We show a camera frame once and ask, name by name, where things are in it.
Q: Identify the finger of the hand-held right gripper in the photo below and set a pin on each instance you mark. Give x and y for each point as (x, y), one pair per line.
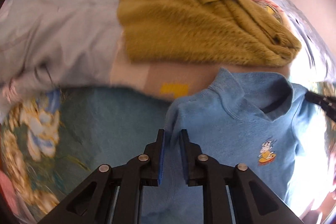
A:
(321, 102)

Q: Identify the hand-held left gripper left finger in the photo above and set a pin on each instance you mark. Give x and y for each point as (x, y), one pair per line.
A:
(161, 155)

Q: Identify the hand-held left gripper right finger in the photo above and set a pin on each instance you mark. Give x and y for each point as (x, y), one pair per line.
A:
(184, 155)

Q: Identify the light blue cartoon print shirt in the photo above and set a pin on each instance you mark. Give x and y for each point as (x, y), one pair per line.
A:
(236, 134)

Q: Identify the beige garment with yellow patch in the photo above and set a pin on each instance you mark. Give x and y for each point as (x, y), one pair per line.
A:
(157, 79)

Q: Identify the teal floral bed sheet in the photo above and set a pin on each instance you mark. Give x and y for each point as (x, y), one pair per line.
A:
(78, 140)

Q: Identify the white printed garment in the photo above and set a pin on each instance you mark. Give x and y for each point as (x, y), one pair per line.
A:
(270, 7)

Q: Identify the olive green knit sweater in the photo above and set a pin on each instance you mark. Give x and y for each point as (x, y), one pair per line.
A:
(199, 22)

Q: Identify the light blue floral blanket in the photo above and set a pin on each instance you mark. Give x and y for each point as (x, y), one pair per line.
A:
(65, 22)

